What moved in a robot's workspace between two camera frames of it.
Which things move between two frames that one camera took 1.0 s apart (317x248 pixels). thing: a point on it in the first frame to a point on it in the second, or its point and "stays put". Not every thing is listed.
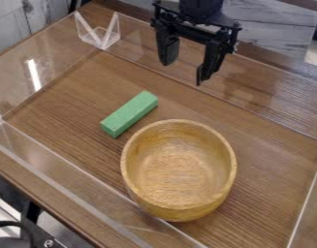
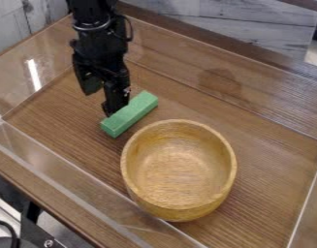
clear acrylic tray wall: x=75 y=196 stays put
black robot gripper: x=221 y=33 to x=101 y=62
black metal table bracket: x=34 y=236 stays put
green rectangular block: x=130 y=113 stays put
